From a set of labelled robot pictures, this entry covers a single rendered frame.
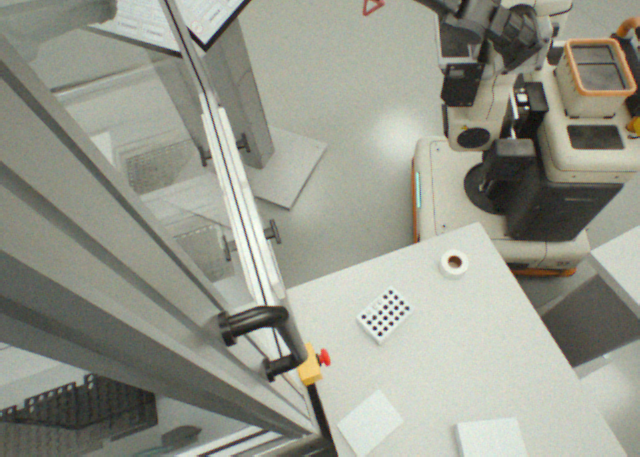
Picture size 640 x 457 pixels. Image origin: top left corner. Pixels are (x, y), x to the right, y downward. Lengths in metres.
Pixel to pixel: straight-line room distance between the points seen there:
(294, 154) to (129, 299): 2.17
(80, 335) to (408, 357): 0.96
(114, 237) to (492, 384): 1.02
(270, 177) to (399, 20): 1.51
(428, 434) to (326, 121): 1.84
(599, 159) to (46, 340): 1.41
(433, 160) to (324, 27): 1.51
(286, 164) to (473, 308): 1.42
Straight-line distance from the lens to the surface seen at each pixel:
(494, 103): 1.40
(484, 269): 1.22
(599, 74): 1.55
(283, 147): 2.37
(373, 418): 1.06
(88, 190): 0.18
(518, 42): 1.07
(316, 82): 2.75
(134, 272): 0.20
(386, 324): 1.08
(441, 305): 1.15
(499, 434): 1.07
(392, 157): 2.34
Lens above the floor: 1.84
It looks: 60 degrees down
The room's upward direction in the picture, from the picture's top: 10 degrees counter-clockwise
